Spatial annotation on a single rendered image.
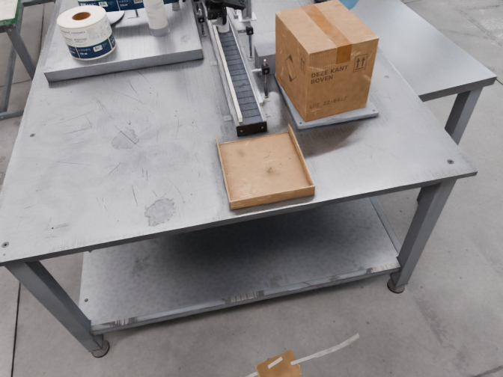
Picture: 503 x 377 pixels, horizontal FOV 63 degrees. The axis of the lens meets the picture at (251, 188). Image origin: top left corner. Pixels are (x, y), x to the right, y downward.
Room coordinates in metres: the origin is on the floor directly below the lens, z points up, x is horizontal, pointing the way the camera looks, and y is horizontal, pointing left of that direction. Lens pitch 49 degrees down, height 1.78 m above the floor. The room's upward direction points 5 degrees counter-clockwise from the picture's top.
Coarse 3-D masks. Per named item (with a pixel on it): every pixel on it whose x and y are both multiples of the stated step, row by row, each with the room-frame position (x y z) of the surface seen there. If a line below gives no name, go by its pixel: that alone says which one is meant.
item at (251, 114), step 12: (228, 36) 1.71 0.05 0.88; (228, 48) 1.61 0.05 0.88; (228, 60) 1.51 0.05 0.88; (240, 60) 1.51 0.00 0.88; (240, 72) 1.42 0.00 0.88; (240, 84) 1.34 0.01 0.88; (240, 96) 1.26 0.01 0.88; (252, 96) 1.25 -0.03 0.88; (240, 108) 1.18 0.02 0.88; (252, 108) 1.18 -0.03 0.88; (252, 120) 1.11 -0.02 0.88
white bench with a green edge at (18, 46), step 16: (0, 0) 2.51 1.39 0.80; (16, 0) 2.49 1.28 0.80; (32, 0) 3.99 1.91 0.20; (48, 0) 4.00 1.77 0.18; (0, 16) 2.29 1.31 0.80; (16, 16) 2.31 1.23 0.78; (0, 32) 2.28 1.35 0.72; (16, 32) 2.30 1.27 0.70; (16, 48) 2.28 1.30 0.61; (32, 64) 2.29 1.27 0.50; (32, 80) 2.28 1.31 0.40; (0, 112) 2.25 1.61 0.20; (16, 112) 2.25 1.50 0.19
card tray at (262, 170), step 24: (240, 144) 1.04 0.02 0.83; (264, 144) 1.03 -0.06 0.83; (288, 144) 1.02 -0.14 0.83; (240, 168) 0.93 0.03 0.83; (264, 168) 0.92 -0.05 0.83; (288, 168) 0.91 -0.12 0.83; (240, 192) 0.83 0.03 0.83; (264, 192) 0.82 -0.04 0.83; (288, 192) 0.79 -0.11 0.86; (312, 192) 0.80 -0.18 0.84
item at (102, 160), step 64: (192, 0) 2.23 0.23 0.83; (256, 0) 2.16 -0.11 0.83; (192, 64) 1.59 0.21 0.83; (384, 64) 1.46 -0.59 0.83; (64, 128) 1.22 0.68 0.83; (128, 128) 1.19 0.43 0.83; (192, 128) 1.16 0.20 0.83; (320, 128) 1.10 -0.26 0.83; (384, 128) 1.07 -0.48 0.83; (64, 192) 0.89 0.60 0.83; (128, 192) 0.87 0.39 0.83; (192, 192) 0.85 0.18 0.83; (320, 192) 0.80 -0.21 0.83; (384, 192) 0.80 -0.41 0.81; (0, 256) 0.67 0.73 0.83
